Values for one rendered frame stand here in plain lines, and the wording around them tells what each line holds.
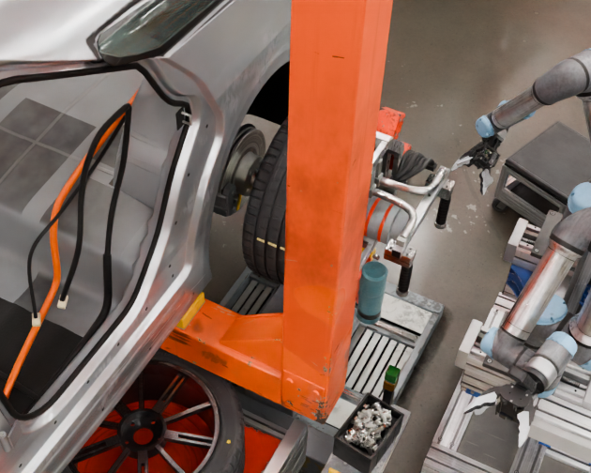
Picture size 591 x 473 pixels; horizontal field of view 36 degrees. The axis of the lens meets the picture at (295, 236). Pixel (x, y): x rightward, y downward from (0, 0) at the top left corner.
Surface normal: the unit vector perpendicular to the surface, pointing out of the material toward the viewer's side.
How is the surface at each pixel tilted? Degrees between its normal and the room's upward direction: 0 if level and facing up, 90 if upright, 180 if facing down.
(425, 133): 0
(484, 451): 0
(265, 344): 90
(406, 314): 0
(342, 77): 90
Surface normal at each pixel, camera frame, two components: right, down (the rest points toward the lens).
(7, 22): 0.55, -0.40
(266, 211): -0.39, 0.24
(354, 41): -0.46, 0.66
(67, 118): 0.01, -0.64
